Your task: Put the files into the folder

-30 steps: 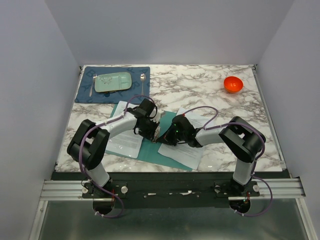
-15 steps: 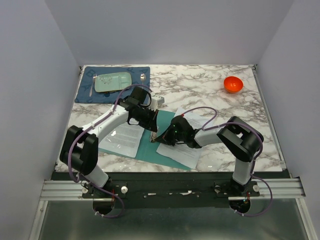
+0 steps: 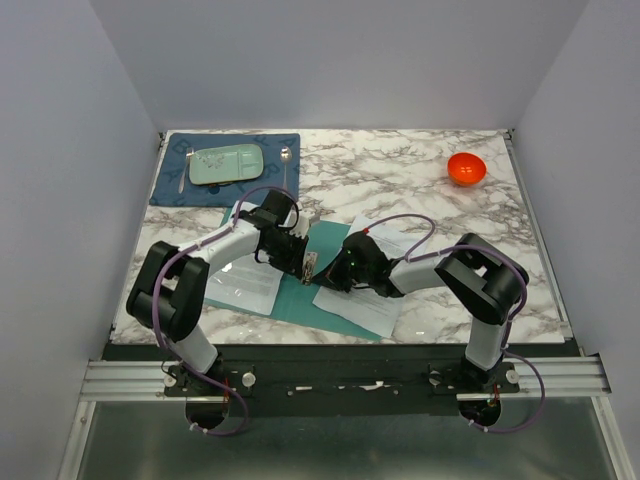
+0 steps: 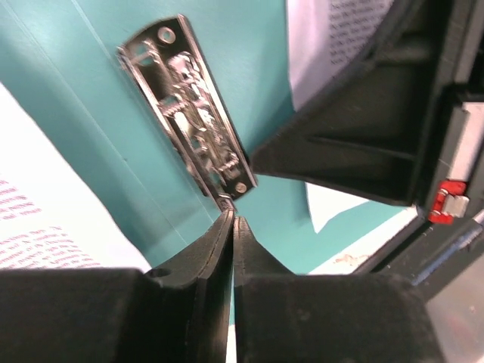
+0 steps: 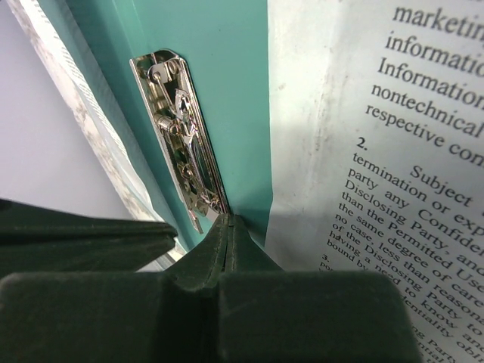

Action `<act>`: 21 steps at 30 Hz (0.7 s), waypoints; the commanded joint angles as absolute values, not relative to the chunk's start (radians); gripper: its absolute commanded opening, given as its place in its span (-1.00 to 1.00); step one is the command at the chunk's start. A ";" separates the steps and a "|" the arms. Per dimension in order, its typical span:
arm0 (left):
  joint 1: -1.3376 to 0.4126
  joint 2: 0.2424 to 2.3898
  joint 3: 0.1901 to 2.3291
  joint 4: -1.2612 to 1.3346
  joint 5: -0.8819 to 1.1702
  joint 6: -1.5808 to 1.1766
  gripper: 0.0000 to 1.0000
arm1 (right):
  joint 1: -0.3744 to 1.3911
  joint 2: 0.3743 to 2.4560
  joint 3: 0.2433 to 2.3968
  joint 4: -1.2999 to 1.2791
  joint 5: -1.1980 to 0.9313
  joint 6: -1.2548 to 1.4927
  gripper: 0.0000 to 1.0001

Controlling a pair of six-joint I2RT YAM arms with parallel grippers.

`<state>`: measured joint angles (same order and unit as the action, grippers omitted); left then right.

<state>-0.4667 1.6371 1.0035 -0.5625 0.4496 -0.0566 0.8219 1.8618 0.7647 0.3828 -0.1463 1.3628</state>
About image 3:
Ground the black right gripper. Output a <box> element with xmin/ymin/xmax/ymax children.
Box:
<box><xmin>313</xmin><ymin>250</ymin><xmax>372</xmax><ymax>295</ymax></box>

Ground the white printed paper stack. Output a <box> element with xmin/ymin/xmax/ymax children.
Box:
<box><xmin>312</xmin><ymin>214</ymin><xmax>426</xmax><ymax>338</ymax></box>

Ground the white printed paper sheet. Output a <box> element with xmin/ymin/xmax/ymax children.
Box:
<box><xmin>203</xmin><ymin>199</ymin><xmax>286</xmax><ymax>317</ymax></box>

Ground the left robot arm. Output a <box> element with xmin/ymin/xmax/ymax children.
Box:
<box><xmin>126</xmin><ymin>188</ymin><xmax>315</xmax><ymax>395</ymax></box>

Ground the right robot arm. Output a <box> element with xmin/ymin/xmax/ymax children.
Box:
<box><xmin>312</xmin><ymin>231</ymin><xmax>529</xmax><ymax>392</ymax></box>

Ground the metal folder clip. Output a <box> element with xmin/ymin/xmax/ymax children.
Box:
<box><xmin>301</xmin><ymin>251</ymin><xmax>318</xmax><ymax>286</ymax></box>

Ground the silver spoon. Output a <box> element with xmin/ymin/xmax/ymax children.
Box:
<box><xmin>280</xmin><ymin>146</ymin><xmax>293</xmax><ymax>190</ymax></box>

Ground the blue placemat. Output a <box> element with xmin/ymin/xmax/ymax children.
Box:
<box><xmin>149</xmin><ymin>132</ymin><xmax>301</xmax><ymax>207</ymax></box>

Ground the light green plate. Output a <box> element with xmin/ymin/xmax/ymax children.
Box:
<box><xmin>186</xmin><ymin>144</ymin><xmax>264</xmax><ymax>185</ymax></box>

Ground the orange bowl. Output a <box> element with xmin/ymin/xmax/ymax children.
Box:
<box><xmin>447</xmin><ymin>152</ymin><xmax>487</xmax><ymax>187</ymax></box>

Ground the silver fork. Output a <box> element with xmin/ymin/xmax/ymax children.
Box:
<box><xmin>178</xmin><ymin>147</ymin><xmax>195</xmax><ymax>194</ymax></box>

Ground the black mounting base rail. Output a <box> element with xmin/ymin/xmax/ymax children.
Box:
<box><xmin>99</xmin><ymin>342</ymin><xmax>521</xmax><ymax>419</ymax></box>

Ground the aluminium frame rail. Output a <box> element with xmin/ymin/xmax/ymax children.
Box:
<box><xmin>58</xmin><ymin>356</ymin><xmax>611</xmax><ymax>479</ymax></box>

